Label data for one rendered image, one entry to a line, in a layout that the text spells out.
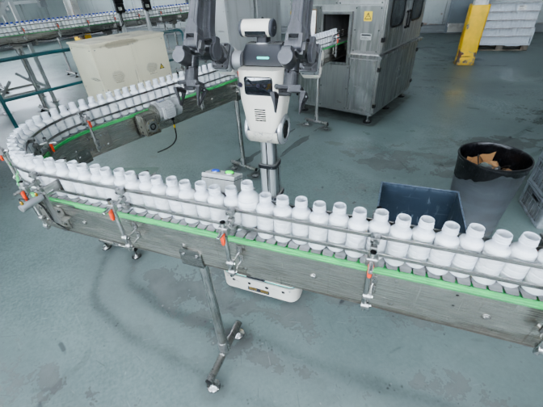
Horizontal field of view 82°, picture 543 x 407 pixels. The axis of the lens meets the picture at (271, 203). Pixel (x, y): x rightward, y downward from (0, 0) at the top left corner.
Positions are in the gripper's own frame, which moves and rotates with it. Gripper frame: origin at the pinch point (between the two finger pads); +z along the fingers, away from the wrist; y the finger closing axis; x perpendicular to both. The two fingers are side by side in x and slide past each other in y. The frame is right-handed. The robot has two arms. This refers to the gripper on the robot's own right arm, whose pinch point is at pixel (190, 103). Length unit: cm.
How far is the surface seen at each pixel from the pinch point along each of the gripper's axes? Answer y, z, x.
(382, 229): 87, 39, -22
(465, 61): 171, -225, 690
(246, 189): 46, 32, -28
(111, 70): -281, -80, 190
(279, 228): 56, 43, -23
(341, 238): 75, 44, -20
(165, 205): 12, 41, -26
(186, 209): 21, 41, -26
